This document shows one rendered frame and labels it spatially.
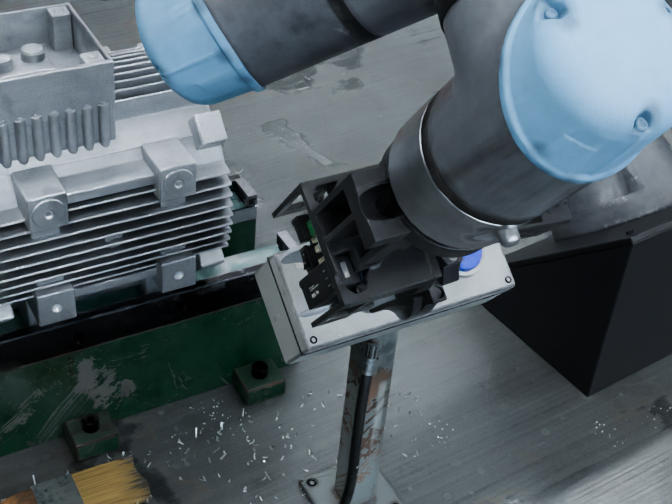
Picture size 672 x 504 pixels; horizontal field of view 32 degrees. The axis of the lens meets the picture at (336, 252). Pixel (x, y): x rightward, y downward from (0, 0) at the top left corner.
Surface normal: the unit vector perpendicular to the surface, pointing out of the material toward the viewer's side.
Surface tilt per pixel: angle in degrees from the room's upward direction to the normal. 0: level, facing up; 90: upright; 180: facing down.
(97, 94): 90
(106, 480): 2
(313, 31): 106
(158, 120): 32
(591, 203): 61
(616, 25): 36
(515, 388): 0
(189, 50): 84
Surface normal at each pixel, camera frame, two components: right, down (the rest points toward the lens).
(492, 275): 0.35, -0.29
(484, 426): 0.07, -0.78
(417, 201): -0.74, 0.51
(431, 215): -0.58, 0.68
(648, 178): 0.10, -0.32
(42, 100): 0.47, 0.57
